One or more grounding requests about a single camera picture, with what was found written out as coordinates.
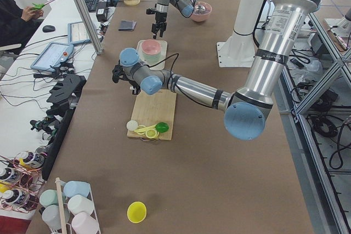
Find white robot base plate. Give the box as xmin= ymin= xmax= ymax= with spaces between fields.
xmin=216 ymin=42 xmax=255 ymax=68

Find black power adapter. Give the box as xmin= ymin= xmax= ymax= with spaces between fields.
xmin=95 ymin=1 xmax=109 ymax=22

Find aluminium frame post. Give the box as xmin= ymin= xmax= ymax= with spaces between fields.
xmin=73 ymin=0 xmax=103 ymax=55

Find small pink bowl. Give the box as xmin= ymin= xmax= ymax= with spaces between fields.
xmin=141 ymin=39 xmax=161 ymax=56

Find blue plastic cup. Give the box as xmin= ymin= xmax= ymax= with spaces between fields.
xmin=63 ymin=181 xmax=90 ymax=198

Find white rectangular serving tray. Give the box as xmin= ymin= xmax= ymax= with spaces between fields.
xmin=137 ymin=40 xmax=167 ymax=70

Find green lime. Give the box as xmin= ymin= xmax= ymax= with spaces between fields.
xmin=155 ymin=122 xmax=169 ymax=133

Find paint bottle middle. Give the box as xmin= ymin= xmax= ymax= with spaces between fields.
xmin=0 ymin=167 xmax=22 ymax=185

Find black tool rack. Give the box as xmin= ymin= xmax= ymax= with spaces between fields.
xmin=42 ymin=74 xmax=87 ymax=181

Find large pink bowl with ice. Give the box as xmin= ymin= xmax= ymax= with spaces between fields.
xmin=190 ymin=2 xmax=212 ymax=22

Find green grabber tool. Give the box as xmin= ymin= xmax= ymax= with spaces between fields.
xmin=32 ymin=0 xmax=56 ymax=10

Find blue teach pendant tablet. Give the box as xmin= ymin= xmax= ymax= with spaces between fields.
xmin=30 ymin=42 xmax=74 ymax=72

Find stacked mint green bowls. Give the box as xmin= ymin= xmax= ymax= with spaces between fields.
xmin=142 ymin=52 xmax=161 ymax=65

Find folded grey cloth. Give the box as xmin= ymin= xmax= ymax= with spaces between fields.
xmin=118 ymin=20 xmax=137 ymax=31

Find wooden cutting board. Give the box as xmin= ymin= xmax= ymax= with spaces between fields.
xmin=131 ymin=89 xmax=177 ymax=140

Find black computer mouse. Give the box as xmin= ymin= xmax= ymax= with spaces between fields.
xmin=42 ymin=25 xmax=55 ymax=33

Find white plastic cup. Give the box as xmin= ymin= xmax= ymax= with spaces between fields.
xmin=67 ymin=195 xmax=94 ymax=215

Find wooden cup rack pole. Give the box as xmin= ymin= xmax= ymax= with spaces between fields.
xmin=55 ymin=177 xmax=67 ymax=234

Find lemon slice near lime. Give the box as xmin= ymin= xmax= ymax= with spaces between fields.
xmin=145 ymin=128 xmax=159 ymax=139

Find paint bottle lower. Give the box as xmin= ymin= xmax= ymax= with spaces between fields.
xmin=2 ymin=189 xmax=29 ymax=208

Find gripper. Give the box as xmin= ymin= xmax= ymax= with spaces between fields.
xmin=151 ymin=11 xmax=167 ymax=39
xmin=128 ymin=81 xmax=141 ymax=95

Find grey plastic cup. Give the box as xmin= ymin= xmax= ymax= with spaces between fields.
xmin=42 ymin=204 xmax=61 ymax=230

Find lemon slice near bun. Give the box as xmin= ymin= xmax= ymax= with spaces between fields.
xmin=134 ymin=125 xmax=146 ymax=135

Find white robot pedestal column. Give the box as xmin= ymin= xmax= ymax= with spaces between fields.
xmin=232 ymin=0 xmax=265 ymax=47

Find yellow plastic cup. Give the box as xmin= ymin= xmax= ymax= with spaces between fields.
xmin=127 ymin=201 xmax=147 ymax=224

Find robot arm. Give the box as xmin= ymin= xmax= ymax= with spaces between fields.
xmin=113 ymin=0 xmax=321 ymax=140
xmin=146 ymin=0 xmax=198 ymax=39

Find pink plastic cup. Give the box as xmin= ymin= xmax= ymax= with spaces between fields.
xmin=71 ymin=212 xmax=99 ymax=234

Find yellow plastic knife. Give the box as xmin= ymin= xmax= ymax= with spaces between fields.
xmin=134 ymin=125 xmax=155 ymax=134

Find person's hand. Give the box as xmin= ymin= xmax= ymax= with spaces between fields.
xmin=21 ymin=7 xmax=44 ymax=22

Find green plastic cup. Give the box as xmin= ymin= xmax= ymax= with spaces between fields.
xmin=39 ymin=190 xmax=59 ymax=208

